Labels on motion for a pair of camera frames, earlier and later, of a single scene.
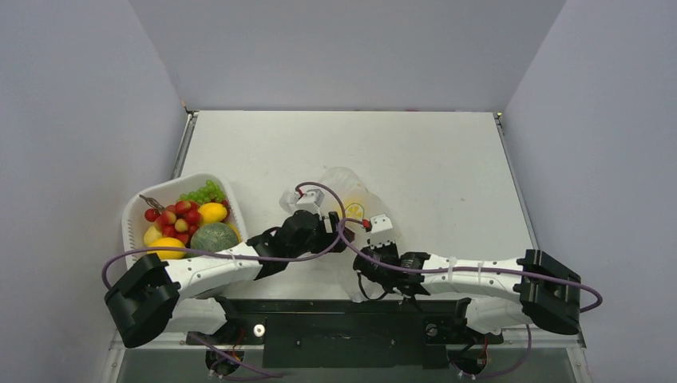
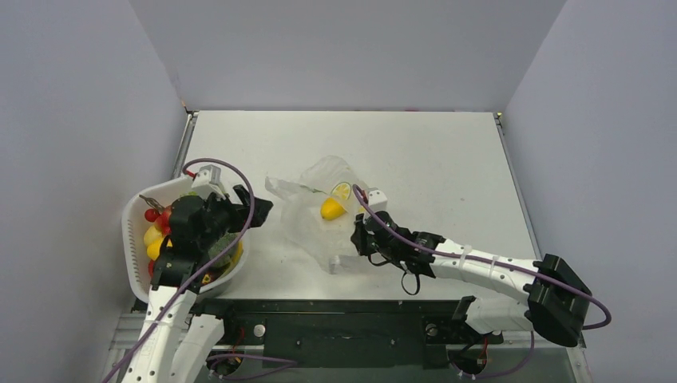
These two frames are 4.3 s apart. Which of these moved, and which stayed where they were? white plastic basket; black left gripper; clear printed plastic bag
Moved: clear printed plastic bag; black left gripper
Stayed: white plastic basket
